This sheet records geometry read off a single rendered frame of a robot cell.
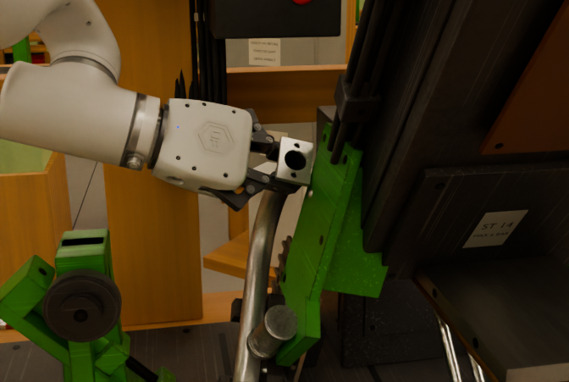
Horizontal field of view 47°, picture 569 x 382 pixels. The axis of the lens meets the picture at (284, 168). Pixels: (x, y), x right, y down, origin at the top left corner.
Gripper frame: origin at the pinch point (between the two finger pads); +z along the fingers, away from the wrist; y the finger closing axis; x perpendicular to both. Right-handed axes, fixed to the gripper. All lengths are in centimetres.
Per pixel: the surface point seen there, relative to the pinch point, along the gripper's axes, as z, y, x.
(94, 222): -7, 108, 304
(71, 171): -27, 173, 383
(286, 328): 1.6, -18.8, -0.4
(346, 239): 5.1, -10.3, -6.8
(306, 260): 2.9, -11.4, -1.4
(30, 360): -22.6, -18.8, 38.9
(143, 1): -19.6, 26.1, 9.6
